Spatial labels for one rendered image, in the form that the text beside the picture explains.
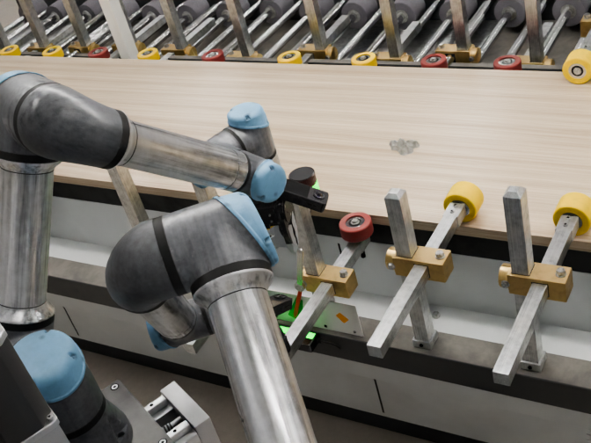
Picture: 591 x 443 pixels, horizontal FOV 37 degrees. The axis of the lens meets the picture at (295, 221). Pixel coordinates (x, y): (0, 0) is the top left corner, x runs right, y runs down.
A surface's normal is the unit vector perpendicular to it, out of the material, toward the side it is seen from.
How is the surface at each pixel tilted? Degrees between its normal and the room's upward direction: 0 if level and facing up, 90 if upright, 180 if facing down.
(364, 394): 90
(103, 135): 75
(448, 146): 0
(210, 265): 37
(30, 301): 87
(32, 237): 87
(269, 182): 90
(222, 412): 0
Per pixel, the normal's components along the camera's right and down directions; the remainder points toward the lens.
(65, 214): -0.47, 0.61
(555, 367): -0.23, -0.79
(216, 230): -0.07, -0.36
